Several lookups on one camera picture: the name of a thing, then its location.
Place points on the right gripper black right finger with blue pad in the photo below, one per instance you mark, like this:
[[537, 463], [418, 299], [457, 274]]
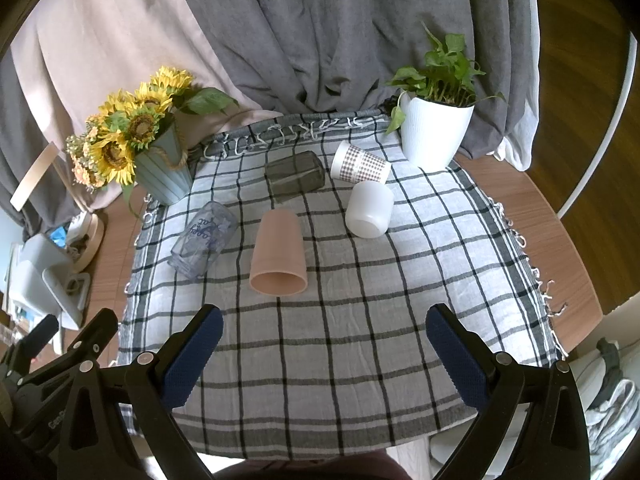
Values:
[[491, 383]]

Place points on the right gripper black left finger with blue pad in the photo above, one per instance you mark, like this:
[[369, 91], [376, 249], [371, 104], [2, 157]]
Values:
[[158, 382]]

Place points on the clear plastic cup blue print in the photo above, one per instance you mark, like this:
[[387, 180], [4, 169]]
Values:
[[203, 240]]

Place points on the pink plastic cup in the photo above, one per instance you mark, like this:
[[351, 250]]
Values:
[[278, 265]]

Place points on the white frosted cup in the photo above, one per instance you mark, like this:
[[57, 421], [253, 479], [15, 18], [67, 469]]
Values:
[[369, 209]]

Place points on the dark smoky glass cup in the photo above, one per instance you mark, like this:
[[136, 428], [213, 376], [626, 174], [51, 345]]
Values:
[[295, 175]]

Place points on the white patterned paper cup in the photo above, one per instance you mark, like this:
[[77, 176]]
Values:
[[354, 165]]

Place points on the round wooden tray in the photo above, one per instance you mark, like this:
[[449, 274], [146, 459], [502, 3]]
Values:
[[86, 235]]

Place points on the light blue ribbed vase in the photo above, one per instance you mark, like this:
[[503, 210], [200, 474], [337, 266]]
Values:
[[163, 169]]

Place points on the sunflower bouquet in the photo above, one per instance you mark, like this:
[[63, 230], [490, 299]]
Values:
[[128, 122]]

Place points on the white plant pot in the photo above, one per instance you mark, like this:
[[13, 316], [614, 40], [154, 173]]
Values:
[[431, 132]]

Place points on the green pothos plant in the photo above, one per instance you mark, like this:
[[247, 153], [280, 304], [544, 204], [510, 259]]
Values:
[[447, 78]]

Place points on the beige blanket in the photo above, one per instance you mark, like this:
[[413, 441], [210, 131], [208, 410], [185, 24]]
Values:
[[70, 54]]

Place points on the grey blanket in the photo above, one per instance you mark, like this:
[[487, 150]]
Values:
[[316, 56]]

